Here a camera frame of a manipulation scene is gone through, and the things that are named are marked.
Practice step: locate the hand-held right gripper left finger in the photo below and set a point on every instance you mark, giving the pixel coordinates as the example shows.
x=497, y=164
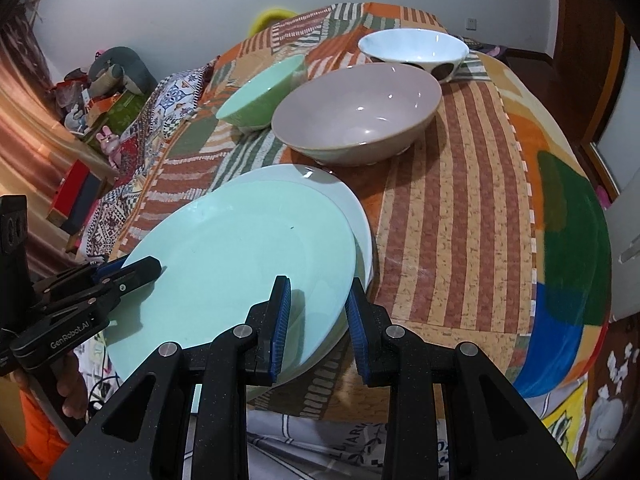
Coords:
x=282, y=330

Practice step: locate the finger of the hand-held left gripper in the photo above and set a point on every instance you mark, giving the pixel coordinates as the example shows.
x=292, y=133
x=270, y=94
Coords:
x=135, y=275
x=107, y=271

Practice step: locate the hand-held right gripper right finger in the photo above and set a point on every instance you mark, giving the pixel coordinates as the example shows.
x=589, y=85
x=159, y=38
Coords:
x=357, y=335

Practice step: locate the green plate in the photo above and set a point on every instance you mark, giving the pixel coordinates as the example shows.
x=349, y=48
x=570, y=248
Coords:
x=225, y=260

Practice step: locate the white plate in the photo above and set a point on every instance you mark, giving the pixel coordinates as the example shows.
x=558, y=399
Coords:
x=350, y=210

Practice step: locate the green bowl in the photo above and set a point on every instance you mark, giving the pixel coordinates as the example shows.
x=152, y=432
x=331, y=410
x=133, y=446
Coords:
x=260, y=95

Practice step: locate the pink bowl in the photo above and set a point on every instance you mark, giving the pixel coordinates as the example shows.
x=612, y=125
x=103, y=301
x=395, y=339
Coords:
x=350, y=105

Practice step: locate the white bowl with black dots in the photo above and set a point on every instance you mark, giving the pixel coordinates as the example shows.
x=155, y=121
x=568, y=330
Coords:
x=415, y=45

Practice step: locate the person's left forearm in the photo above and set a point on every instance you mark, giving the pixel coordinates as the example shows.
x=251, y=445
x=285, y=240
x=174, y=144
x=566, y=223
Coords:
x=40, y=425

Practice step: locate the person's left hand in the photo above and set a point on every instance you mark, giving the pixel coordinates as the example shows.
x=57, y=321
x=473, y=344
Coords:
x=72, y=387

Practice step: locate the red box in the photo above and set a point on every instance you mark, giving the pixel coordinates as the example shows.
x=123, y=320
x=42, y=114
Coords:
x=72, y=195

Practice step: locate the grey printed sheet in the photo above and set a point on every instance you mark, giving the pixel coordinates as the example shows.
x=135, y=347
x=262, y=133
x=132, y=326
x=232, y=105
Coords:
x=320, y=445

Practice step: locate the pink plush bunny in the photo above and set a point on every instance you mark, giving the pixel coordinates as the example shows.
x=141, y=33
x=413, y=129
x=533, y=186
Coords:
x=107, y=145

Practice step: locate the green toy box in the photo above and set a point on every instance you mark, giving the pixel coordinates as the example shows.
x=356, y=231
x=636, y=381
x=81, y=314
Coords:
x=117, y=117

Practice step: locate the orange striped curtain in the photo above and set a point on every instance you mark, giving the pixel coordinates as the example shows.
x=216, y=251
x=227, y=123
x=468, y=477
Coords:
x=30, y=125

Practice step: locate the patterned quilt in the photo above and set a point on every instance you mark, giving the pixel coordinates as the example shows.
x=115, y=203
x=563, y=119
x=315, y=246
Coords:
x=170, y=105

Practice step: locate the striped patchwork blanket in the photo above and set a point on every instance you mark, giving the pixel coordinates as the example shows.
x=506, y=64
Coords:
x=450, y=185

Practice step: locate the grey plush shark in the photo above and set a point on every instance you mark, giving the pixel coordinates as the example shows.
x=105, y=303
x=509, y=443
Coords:
x=125, y=67

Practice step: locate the yellow foam noodle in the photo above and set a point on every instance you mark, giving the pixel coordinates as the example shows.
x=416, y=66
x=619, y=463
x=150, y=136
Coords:
x=270, y=16

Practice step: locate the dark bag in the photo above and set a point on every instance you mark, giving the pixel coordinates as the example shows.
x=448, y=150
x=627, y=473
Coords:
x=480, y=46

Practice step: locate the brown wooden door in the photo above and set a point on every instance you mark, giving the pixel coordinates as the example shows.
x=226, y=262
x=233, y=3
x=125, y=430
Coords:
x=585, y=35

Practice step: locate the white wall outlet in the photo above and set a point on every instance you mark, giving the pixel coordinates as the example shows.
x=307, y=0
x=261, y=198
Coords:
x=470, y=23

